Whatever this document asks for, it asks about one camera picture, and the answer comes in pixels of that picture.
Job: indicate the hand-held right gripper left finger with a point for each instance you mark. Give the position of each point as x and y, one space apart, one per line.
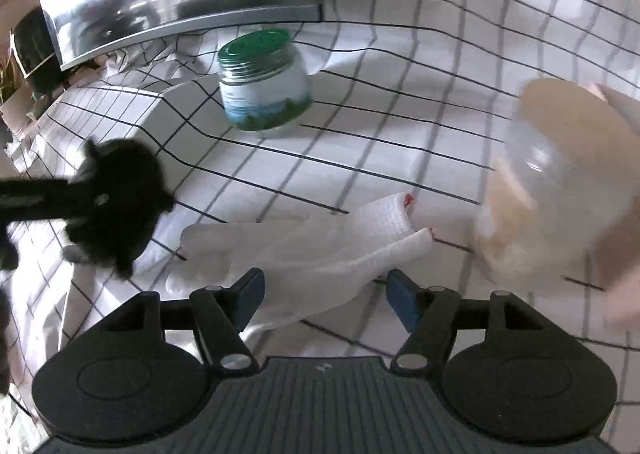
250 296

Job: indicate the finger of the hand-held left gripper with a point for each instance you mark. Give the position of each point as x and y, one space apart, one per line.
40 199

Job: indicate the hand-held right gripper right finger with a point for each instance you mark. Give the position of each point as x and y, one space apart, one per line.
402 299

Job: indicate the black fuzzy soft item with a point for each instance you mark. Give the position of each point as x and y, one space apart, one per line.
125 194

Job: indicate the pink cardboard box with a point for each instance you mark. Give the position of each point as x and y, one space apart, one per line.
625 306

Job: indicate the black cylindrical appliance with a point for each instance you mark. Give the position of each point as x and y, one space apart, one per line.
35 48

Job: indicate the tall clear jar flower label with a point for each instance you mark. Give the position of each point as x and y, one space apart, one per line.
550 173

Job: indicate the green-lidded glass jar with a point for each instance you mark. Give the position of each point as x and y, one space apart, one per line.
265 88

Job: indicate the white black-grid tablecloth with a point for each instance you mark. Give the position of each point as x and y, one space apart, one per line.
400 33

